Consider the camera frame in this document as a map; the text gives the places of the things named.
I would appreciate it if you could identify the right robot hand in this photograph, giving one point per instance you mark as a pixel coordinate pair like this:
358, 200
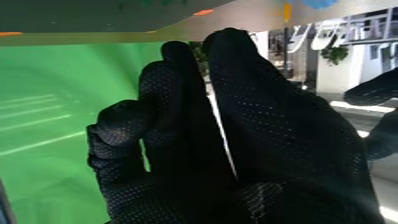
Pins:
267, 150

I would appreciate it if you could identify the white sheet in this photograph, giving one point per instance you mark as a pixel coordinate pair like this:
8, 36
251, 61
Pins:
356, 6

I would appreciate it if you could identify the dark mat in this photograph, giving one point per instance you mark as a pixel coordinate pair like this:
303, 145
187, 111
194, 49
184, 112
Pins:
89, 15

